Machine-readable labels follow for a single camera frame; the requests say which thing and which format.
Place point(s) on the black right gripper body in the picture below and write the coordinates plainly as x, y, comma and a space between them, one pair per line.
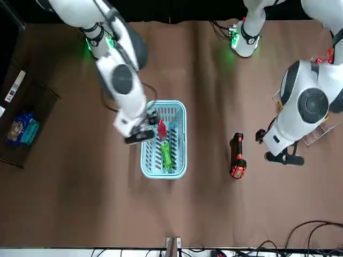
152, 117

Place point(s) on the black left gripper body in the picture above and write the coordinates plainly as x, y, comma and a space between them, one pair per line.
261, 136

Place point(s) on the orange black barcode scanner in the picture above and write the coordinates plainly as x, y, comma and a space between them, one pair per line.
238, 150

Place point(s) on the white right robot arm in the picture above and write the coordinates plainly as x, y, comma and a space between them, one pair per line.
126, 88

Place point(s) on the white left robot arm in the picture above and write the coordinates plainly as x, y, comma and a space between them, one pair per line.
300, 88

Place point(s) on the light blue plastic basket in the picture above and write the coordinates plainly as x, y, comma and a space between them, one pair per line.
160, 175

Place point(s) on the teal snack packet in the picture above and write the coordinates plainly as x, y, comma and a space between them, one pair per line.
30, 132

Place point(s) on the small white snack carton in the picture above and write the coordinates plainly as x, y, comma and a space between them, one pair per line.
14, 87

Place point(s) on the clear acrylic shelf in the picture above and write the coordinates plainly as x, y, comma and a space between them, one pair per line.
319, 134

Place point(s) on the blue cookie packet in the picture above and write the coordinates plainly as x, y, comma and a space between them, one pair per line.
18, 125

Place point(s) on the aluminium profile post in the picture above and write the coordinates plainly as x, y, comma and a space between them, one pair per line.
18, 22
172, 247

